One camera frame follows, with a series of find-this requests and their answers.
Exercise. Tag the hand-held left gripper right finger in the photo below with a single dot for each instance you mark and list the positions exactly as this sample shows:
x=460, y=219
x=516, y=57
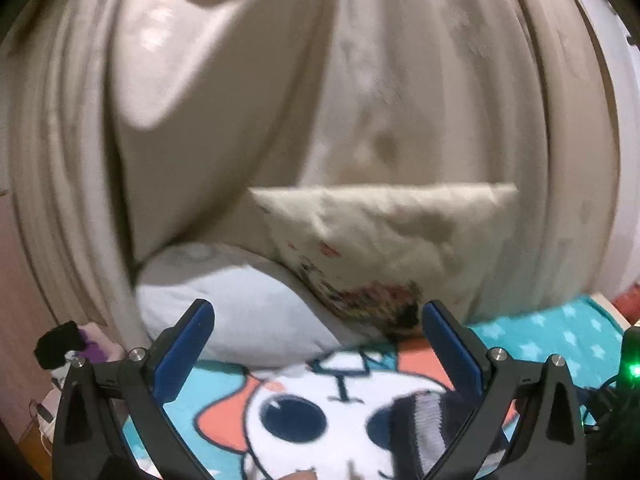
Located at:
x=450, y=350

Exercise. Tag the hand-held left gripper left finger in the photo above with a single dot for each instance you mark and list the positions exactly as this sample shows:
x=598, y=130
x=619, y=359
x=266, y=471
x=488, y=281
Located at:
x=185, y=355

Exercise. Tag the striped pants with navy patches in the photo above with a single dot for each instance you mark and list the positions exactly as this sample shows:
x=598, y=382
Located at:
x=425, y=425

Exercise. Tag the white plush pillow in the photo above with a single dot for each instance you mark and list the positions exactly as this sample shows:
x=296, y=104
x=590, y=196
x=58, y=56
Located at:
x=225, y=310

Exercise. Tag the purple cloth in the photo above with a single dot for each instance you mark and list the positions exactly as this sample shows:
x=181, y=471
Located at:
x=100, y=350

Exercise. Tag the black object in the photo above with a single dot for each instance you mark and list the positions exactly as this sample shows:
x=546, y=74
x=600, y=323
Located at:
x=55, y=345

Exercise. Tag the teal star cartoon blanket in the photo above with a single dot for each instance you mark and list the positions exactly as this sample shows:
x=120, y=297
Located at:
x=340, y=425

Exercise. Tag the cream floral pillow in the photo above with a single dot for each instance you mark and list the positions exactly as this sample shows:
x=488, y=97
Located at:
x=390, y=230

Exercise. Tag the white plastic item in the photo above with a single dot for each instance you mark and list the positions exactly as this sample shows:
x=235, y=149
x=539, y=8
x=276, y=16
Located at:
x=47, y=410

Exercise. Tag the cream curtain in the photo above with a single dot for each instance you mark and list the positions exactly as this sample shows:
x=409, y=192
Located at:
x=450, y=85

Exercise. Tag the white bed frame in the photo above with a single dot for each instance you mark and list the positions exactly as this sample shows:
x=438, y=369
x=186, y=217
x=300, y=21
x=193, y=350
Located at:
x=607, y=308

